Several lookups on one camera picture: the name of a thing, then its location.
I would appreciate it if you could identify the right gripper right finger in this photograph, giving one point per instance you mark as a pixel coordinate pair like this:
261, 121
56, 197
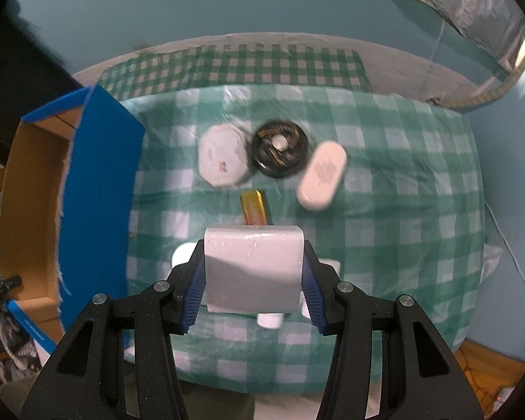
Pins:
421, 378

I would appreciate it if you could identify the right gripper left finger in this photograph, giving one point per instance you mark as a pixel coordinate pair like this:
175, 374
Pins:
84, 377

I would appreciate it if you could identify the small white jar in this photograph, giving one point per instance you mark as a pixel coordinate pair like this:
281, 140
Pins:
182, 254

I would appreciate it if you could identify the white power adapter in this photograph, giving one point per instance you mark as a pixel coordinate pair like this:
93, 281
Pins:
254, 270

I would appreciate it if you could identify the blue-edged cardboard box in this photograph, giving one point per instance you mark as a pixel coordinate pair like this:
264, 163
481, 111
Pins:
65, 209

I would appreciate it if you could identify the gold magenta lighter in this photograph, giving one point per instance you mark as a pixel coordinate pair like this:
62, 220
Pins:
254, 208

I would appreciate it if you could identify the white oval case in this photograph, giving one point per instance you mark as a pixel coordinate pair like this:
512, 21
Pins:
321, 179

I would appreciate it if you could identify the white octagonal container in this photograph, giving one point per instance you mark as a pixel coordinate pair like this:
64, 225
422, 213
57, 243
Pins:
223, 156

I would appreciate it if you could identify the black round tin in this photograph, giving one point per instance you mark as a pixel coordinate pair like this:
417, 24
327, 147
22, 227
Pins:
279, 148

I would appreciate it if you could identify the black bag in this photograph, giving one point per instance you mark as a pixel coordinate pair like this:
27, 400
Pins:
30, 75

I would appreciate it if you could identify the silver foil sheet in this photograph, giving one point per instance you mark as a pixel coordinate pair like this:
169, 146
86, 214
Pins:
495, 26

